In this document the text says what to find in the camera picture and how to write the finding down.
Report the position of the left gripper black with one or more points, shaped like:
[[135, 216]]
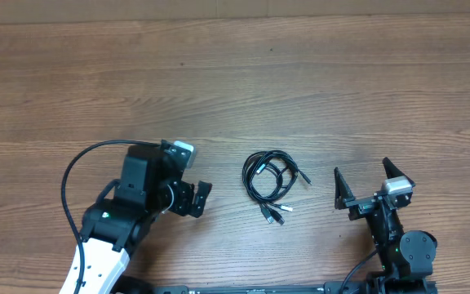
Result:
[[183, 203]]

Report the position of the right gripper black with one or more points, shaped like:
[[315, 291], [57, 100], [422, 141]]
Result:
[[344, 199]]

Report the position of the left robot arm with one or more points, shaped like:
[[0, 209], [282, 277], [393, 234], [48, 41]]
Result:
[[116, 223]]

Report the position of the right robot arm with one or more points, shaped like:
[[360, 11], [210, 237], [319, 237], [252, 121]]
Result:
[[401, 261]]

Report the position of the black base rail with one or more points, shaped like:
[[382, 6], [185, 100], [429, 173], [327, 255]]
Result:
[[326, 288]]

